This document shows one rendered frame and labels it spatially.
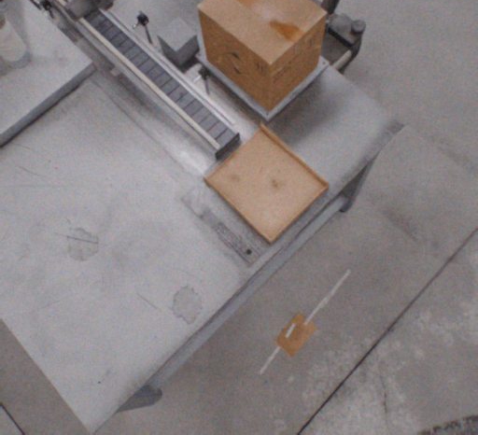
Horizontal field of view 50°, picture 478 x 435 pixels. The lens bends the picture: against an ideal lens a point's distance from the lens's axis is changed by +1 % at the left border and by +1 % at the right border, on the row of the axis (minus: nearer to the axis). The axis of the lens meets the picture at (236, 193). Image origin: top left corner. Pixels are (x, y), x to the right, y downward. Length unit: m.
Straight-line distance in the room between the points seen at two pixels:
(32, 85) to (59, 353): 0.88
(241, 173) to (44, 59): 0.79
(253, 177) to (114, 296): 0.56
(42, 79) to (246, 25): 0.74
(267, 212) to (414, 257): 1.07
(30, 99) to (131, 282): 0.71
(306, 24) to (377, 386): 1.53
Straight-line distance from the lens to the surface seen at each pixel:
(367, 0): 3.13
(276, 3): 1.61
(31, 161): 1.83
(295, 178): 1.63
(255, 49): 1.51
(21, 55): 1.93
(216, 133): 1.65
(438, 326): 2.48
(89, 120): 1.82
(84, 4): 1.73
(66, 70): 1.89
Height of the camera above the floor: 2.35
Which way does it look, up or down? 70 degrees down
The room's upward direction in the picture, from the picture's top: 9 degrees counter-clockwise
